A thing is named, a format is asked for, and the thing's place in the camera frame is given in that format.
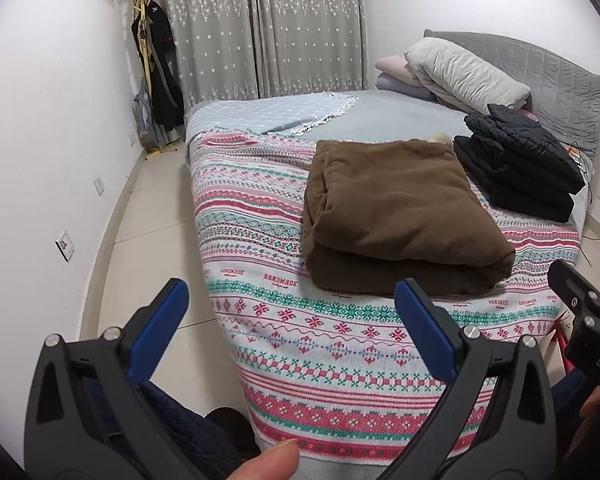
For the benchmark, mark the person's dark blue fleece clothing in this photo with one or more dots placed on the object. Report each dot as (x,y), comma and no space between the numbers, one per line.
(180,420)

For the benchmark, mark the yellow coat rack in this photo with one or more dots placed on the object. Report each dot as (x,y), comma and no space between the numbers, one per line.
(141,25)

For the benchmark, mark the large grey-white pillow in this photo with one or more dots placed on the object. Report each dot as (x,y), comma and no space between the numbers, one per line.
(460,72)

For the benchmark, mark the pink green patterned knit blanket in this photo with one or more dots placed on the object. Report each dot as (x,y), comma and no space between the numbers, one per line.
(260,260)

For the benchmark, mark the pink pillow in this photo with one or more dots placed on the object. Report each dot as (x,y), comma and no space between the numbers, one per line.
(392,65)

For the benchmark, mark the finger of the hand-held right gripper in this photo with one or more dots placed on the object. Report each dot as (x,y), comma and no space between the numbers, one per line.
(567,285)

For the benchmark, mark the red plastic chair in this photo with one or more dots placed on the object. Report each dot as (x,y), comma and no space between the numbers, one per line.
(561,340)

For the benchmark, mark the grey star-patterned curtain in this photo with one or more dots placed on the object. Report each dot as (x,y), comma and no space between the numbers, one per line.
(205,35)
(310,25)

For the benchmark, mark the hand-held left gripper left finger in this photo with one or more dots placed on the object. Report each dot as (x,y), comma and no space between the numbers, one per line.
(157,330)

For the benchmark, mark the black hanging clothes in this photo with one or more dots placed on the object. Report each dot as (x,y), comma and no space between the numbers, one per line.
(162,70)

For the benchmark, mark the person's left hand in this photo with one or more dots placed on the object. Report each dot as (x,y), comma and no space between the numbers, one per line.
(272,460)

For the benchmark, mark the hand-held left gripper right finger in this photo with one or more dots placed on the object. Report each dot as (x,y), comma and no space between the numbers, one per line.
(425,330)

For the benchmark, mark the small pink cushion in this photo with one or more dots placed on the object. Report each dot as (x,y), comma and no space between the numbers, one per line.
(530,115)

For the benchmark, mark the brown coat with fur collar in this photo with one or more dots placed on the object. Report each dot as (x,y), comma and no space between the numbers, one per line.
(395,210)

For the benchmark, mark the blue hanging bag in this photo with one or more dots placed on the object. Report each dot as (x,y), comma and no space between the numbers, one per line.
(141,115)

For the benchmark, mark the person's right hand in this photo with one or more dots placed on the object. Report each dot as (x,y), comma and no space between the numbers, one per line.
(594,402)

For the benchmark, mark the folded black puffer jacket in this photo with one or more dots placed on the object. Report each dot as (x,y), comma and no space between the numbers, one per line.
(520,165)

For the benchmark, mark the grey padded headboard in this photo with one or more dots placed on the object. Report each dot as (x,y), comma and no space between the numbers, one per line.
(555,70)

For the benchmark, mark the grey pillow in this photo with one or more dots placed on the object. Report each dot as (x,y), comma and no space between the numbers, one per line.
(400,87)

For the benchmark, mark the grey bedsheet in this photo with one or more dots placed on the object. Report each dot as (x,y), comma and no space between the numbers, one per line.
(395,115)

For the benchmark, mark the light blue fringed blanket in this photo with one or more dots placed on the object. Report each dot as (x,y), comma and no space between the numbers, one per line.
(260,110)

